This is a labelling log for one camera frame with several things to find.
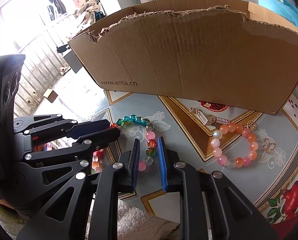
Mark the blue floral quilt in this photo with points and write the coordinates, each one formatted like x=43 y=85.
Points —
x=284 y=8

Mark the wheelchair with clothes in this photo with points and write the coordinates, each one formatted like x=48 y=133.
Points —
x=88 y=13

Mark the grey cabinet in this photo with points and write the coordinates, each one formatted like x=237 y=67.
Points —
x=72 y=60

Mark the small cardboard box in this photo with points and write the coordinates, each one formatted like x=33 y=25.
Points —
x=50 y=95

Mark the white fleece sleeve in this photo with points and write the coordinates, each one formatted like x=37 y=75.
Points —
x=133 y=223

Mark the gold butterfly earring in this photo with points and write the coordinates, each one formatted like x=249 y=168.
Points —
x=268 y=146

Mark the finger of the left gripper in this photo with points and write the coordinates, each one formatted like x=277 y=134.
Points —
x=86 y=128
x=98 y=140

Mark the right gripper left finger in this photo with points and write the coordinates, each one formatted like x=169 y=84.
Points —
x=86 y=207

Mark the fruit pattern tablecloth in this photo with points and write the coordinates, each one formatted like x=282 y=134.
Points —
x=270 y=181

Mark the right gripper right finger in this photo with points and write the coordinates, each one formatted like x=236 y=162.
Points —
x=211 y=206

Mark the brown cardboard box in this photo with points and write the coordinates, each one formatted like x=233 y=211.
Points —
x=230 y=52

